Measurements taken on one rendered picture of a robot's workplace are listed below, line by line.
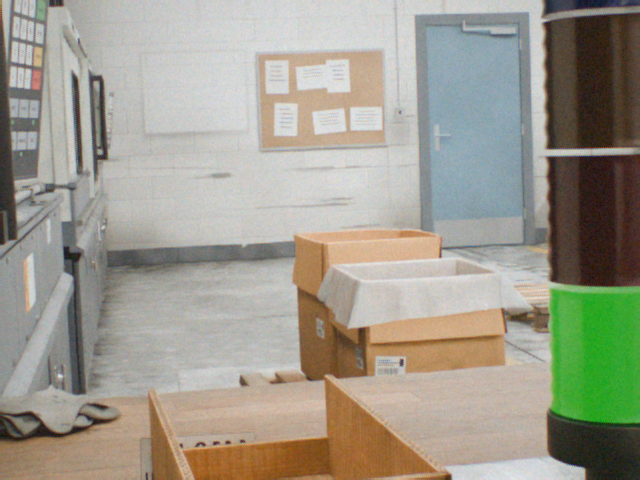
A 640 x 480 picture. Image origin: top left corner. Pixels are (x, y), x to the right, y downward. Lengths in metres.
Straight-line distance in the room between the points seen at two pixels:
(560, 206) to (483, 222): 11.45
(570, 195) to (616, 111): 0.02
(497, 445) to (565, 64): 0.60
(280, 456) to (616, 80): 0.53
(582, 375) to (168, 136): 11.00
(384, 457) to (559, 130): 0.38
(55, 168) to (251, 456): 4.34
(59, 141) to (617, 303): 4.83
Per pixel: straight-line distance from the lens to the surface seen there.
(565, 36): 0.32
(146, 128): 11.30
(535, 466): 0.77
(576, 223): 0.32
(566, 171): 0.32
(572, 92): 0.32
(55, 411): 1.01
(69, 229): 5.13
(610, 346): 0.32
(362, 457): 0.72
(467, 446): 0.90
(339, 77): 11.46
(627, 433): 0.33
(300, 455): 0.81
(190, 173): 11.31
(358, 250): 4.61
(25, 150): 1.53
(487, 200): 11.78
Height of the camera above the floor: 1.13
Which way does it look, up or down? 5 degrees down
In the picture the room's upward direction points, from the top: 2 degrees counter-clockwise
